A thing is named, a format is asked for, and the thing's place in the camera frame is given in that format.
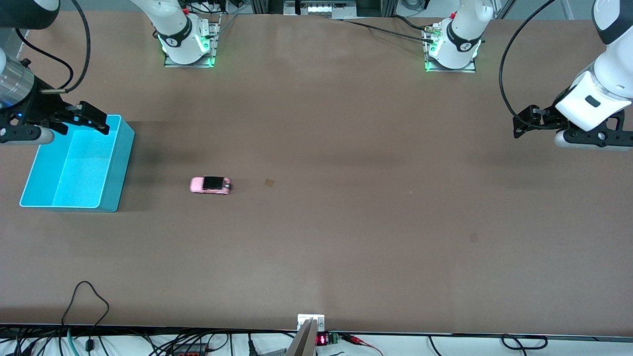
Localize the pink toy jeep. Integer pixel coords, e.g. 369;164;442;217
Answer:
190;176;233;195

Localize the turquoise plastic bin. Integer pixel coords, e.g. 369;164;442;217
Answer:
20;115;135;213

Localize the red clip lead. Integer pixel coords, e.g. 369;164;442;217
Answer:
340;334;384;356

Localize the grey aluminium bar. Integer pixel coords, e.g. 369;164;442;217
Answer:
285;319;317;356

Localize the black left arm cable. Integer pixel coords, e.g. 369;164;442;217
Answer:
498;0;558;129

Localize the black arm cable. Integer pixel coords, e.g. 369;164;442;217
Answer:
15;0;92;94
498;0;558;129

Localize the black left camera bracket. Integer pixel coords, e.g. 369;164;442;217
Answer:
564;111;633;148

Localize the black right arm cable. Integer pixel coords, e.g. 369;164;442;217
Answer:
15;0;92;94

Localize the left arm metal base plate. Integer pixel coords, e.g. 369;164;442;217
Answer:
424;26;477;74

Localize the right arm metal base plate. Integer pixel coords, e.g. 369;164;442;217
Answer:
164;14;222;68

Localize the short black table cable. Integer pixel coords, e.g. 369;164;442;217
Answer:
392;15;428;31

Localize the thin black looped cable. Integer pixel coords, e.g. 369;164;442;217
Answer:
61;281;110;347

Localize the long black table cable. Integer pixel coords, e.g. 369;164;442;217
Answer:
341;18;436;43

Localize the black coiled cable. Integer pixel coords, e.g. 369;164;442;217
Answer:
501;334;548;351

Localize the aluminium frame structure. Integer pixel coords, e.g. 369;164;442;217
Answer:
250;0;397;18

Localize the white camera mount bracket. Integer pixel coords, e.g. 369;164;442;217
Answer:
297;313;325;331

